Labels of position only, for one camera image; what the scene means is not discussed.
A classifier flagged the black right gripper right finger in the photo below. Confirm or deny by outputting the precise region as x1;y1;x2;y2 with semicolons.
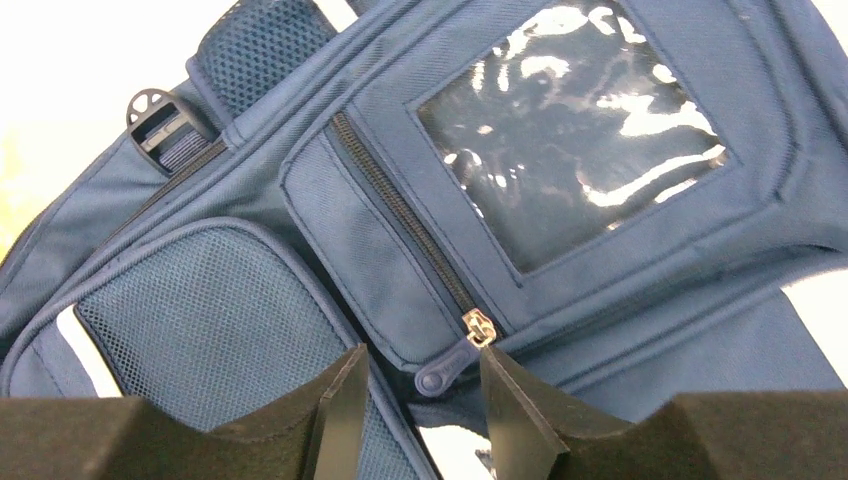
480;347;847;479

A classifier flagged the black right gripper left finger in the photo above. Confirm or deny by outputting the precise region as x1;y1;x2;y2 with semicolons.
1;344;369;479

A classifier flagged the navy blue student backpack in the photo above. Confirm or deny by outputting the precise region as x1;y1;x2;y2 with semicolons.
1;1;847;479

